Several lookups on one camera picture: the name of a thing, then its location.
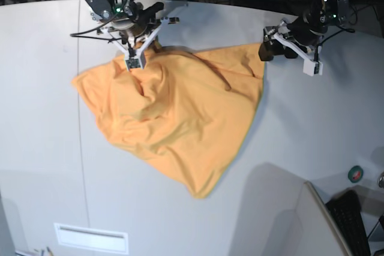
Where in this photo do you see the black keyboard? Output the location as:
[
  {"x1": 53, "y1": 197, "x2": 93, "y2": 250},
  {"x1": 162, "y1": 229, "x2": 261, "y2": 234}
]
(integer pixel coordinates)
[{"x1": 326, "y1": 190, "x2": 371, "y2": 256}]

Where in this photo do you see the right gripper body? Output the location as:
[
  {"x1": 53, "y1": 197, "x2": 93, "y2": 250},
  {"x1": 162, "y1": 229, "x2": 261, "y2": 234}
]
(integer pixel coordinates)
[{"x1": 110, "y1": 2, "x2": 164, "y2": 43}]

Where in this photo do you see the white label on table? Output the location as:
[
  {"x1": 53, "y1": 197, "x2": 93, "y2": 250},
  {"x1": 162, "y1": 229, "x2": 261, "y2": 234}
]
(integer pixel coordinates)
[{"x1": 54, "y1": 223, "x2": 129, "y2": 255}]

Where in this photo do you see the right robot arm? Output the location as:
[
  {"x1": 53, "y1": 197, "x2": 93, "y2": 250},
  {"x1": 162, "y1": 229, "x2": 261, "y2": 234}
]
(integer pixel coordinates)
[{"x1": 70, "y1": 0, "x2": 164, "y2": 42}]

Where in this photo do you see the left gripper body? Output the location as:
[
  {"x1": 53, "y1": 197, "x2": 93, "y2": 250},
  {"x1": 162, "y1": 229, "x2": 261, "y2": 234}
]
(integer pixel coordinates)
[{"x1": 287, "y1": 16, "x2": 324, "y2": 53}]

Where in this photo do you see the green tape roll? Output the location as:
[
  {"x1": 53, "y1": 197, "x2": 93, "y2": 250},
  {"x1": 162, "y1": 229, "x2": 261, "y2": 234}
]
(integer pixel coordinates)
[{"x1": 347, "y1": 165, "x2": 364, "y2": 183}]

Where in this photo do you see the yellow t-shirt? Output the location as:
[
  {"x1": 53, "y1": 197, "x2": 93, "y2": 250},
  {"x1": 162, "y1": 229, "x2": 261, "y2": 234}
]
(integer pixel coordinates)
[{"x1": 71, "y1": 43, "x2": 265, "y2": 198}]

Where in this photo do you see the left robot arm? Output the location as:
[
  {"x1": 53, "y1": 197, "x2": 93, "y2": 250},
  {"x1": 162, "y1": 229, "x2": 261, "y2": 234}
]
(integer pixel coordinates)
[{"x1": 259, "y1": 0, "x2": 355, "y2": 64}]

